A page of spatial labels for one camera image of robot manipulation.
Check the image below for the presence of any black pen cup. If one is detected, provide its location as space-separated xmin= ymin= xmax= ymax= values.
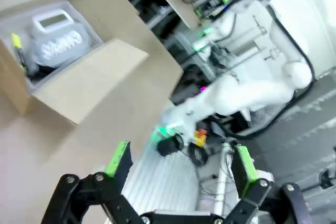
xmin=156 ymin=133 xmax=185 ymax=157

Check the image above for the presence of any white calculator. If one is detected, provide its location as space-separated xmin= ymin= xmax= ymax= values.
xmin=31 ymin=8 xmax=76 ymax=32

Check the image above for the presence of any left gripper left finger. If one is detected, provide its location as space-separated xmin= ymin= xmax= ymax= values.
xmin=40 ymin=140 xmax=143 ymax=224

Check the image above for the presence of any yellow red emergency stop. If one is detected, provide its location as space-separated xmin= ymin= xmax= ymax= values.
xmin=193 ymin=128 xmax=208 ymax=148

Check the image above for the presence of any brown cardboard box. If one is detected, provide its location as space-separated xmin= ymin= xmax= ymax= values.
xmin=0 ymin=0 xmax=201 ymax=141

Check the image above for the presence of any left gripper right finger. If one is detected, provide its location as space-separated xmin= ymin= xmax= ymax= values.
xmin=223 ymin=144 xmax=314 ymax=224

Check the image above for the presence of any aluminium profile base plate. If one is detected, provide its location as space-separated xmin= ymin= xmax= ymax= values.
xmin=122 ymin=140 xmax=202 ymax=212

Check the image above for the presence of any grey campus pouch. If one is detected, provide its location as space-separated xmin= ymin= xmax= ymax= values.
xmin=30 ymin=23 xmax=93 ymax=68

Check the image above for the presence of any yellow highlighter pen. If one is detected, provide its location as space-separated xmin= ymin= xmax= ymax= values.
xmin=10 ymin=32 xmax=28 ymax=76

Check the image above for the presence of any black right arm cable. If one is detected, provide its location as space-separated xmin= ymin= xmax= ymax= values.
xmin=219 ymin=0 xmax=316 ymax=141

